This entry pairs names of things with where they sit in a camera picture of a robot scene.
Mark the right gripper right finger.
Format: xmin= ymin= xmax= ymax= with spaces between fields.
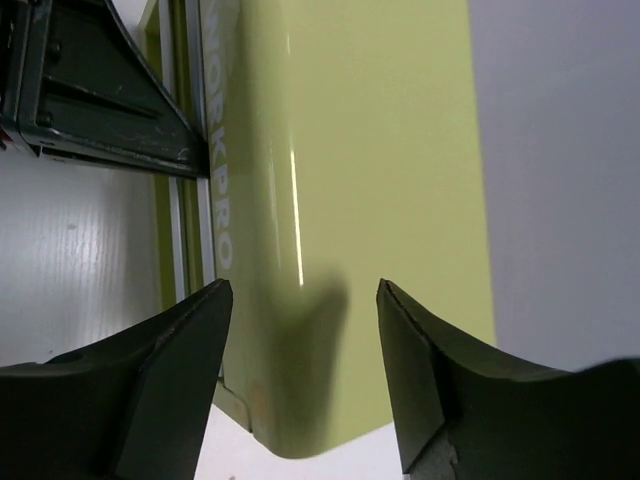
xmin=376 ymin=280 xmax=639 ymax=479

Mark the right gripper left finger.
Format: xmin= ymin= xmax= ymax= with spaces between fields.
xmin=1 ymin=279 xmax=233 ymax=479

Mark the green metal drawer chest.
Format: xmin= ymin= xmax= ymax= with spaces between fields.
xmin=139 ymin=0 xmax=499 ymax=459

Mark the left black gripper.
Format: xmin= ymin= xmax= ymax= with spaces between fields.
xmin=1 ymin=1 xmax=208 ymax=178

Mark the drawer of chest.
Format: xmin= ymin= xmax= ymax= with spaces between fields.
xmin=139 ymin=1 xmax=216 ymax=309

